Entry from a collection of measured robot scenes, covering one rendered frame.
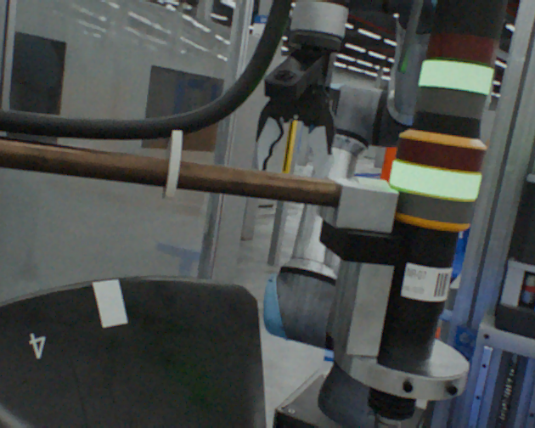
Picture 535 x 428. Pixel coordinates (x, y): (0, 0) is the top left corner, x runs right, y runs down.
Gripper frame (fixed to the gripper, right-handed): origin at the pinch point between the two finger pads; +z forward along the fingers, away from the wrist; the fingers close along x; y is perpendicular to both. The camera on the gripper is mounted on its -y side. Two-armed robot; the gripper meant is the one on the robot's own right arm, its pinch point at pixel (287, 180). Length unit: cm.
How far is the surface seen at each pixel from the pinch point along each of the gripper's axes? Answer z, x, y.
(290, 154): 31, 173, 502
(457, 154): -9, -26, -52
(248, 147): 24, 172, 393
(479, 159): -9, -27, -51
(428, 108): -11, -24, -52
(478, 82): -12, -26, -52
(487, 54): -14, -26, -52
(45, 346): 7, -4, -53
